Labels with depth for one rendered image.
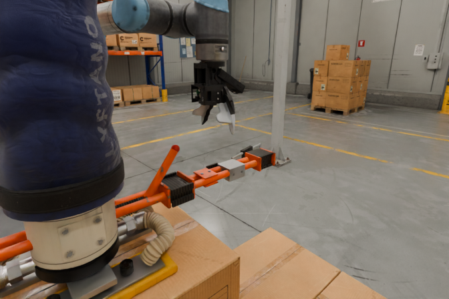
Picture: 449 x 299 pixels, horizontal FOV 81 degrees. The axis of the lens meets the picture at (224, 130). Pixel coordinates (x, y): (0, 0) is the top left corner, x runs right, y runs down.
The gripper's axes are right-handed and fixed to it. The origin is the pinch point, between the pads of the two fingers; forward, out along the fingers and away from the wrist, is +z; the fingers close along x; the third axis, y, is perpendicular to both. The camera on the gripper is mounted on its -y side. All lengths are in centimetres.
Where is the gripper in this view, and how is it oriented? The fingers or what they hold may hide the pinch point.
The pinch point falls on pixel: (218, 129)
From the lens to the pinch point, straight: 80.8
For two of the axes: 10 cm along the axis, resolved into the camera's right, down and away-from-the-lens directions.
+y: -7.7, 1.7, -6.1
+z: 0.0, 9.6, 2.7
